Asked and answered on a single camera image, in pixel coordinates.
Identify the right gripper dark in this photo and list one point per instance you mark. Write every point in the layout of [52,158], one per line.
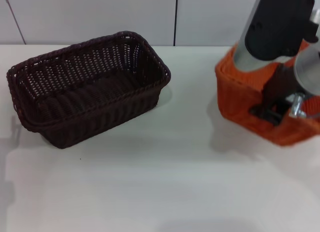
[278,86]

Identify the dark brown woven basket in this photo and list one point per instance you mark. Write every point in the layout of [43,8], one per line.
[82,91]

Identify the right robot arm silver black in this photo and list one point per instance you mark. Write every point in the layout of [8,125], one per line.
[272,29]

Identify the orange woven basket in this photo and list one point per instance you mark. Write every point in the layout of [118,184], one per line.
[237,104]

